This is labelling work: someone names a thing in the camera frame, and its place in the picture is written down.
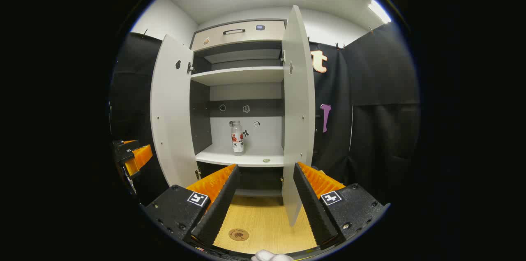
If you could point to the white cabinet shelf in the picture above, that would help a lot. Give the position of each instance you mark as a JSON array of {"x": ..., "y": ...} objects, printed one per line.
[
  {"x": 240, "y": 158},
  {"x": 238, "y": 75}
]

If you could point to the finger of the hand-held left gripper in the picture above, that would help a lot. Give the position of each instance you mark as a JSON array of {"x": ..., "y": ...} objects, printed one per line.
[
  {"x": 125, "y": 148},
  {"x": 141, "y": 157}
]

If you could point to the grey cabinet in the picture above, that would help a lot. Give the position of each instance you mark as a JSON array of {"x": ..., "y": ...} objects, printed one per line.
[{"x": 246, "y": 135}]

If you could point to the clear bottle with red label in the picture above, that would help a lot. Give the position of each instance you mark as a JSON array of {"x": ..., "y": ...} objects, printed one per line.
[{"x": 237, "y": 139}]

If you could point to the round brown coaster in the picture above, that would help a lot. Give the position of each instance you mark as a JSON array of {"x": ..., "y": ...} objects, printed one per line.
[{"x": 238, "y": 234}]

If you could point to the black backdrop cloth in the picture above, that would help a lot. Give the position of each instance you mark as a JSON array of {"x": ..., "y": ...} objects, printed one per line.
[{"x": 378, "y": 88}]

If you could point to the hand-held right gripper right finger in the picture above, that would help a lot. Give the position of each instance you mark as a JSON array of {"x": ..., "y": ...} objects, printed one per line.
[{"x": 310, "y": 203}]

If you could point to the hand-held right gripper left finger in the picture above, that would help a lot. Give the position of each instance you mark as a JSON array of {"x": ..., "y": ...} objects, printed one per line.
[{"x": 224, "y": 199}]

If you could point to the narrow ceiling light panel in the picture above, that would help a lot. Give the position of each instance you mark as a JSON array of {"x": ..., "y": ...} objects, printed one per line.
[{"x": 379, "y": 11}]

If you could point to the grey cabinet door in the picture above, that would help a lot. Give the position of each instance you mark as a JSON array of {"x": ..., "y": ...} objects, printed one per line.
[
  {"x": 298, "y": 109},
  {"x": 172, "y": 113}
]

